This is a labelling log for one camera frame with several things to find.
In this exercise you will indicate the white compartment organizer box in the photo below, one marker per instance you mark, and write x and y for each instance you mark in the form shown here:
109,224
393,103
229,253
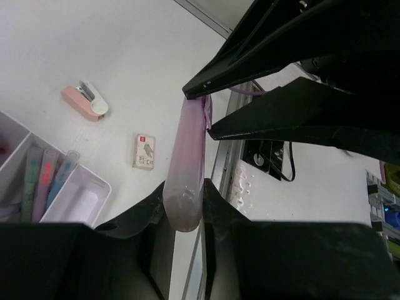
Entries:
81,198

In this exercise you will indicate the dark green pen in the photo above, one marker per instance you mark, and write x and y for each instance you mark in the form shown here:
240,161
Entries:
31,176

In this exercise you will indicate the purple highlighter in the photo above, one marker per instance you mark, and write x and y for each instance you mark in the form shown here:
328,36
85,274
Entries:
183,189

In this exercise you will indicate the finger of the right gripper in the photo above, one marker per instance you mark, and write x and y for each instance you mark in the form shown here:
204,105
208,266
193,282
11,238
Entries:
305,111
274,34

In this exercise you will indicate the small white eraser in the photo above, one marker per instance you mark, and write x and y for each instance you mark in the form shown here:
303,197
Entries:
144,149

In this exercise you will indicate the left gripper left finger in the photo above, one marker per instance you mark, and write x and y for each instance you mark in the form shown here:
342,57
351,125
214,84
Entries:
127,257

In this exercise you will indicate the front aluminium rail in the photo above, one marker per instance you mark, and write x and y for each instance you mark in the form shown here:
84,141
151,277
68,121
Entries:
222,17

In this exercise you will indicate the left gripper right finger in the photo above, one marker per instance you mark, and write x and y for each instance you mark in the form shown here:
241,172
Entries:
247,259

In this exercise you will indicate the blue pen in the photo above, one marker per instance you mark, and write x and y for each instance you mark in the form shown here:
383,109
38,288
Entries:
68,164

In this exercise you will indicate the pink pen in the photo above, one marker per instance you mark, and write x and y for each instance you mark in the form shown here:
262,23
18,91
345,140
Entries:
48,166

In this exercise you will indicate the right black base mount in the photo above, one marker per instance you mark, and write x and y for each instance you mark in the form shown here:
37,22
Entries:
267,156

